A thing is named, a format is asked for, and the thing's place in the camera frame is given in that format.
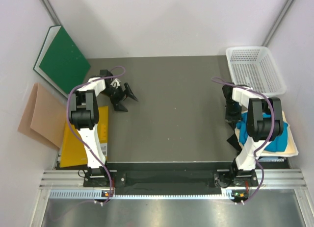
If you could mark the cream t shirt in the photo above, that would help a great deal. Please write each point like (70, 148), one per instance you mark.
(291, 148)

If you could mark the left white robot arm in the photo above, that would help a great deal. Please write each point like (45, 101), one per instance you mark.
(83, 113)

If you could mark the green binder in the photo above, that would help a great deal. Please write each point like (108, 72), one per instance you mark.
(60, 62)

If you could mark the tan folded sheet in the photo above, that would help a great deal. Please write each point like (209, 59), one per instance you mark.
(44, 118)

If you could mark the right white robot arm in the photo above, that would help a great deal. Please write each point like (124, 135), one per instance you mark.
(264, 123)

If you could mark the blue t shirt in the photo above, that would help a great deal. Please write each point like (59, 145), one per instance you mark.
(279, 144)

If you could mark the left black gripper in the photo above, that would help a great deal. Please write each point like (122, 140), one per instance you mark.
(127, 92)

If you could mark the aluminium frame rail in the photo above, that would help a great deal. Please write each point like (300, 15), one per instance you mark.
(69, 184)

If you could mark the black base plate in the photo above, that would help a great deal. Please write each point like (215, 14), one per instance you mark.
(169, 178)

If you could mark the yellow folder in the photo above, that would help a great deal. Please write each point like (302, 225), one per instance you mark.
(73, 151)

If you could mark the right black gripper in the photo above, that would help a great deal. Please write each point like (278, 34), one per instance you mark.
(229, 118)

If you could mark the white plastic basket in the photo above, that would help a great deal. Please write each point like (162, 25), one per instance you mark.
(255, 67)

